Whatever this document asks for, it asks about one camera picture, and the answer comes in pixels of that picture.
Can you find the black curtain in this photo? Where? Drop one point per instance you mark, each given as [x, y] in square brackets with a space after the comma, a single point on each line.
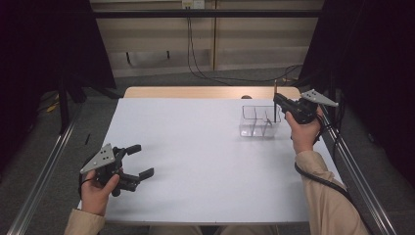
[45, 49]
[375, 65]

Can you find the white table mat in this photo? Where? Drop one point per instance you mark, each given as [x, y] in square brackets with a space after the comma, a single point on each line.
[195, 176]

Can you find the clear plastic organizer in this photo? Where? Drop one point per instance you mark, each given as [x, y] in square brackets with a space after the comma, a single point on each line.
[256, 129]

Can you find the black wall bracket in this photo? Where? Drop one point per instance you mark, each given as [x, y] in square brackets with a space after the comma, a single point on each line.
[128, 58]
[168, 55]

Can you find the yellow item on floor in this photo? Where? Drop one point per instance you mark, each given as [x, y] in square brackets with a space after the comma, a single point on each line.
[52, 107]

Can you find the black horizontal bar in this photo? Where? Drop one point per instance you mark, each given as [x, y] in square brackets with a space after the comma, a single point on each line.
[208, 13]

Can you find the aluminium rail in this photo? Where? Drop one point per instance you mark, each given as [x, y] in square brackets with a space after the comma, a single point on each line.
[362, 182]
[45, 169]

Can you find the person's left hand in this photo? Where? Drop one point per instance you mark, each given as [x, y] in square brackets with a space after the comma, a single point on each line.
[93, 199]

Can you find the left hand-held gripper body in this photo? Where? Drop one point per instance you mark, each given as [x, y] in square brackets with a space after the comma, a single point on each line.
[106, 168]

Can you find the black metal stand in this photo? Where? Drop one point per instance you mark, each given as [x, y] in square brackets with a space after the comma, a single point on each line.
[63, 104]

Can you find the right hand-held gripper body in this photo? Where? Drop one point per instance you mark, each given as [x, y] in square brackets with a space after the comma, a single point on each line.
[303, 111]

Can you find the person's right hand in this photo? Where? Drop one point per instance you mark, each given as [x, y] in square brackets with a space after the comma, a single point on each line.
[305, 138]

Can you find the black pencil with orange end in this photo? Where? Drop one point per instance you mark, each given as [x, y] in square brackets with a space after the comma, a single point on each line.
[268, 122]
[275, 115]

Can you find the white wall outlet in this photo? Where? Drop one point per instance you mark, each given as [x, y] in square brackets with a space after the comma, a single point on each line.
[193, 4]

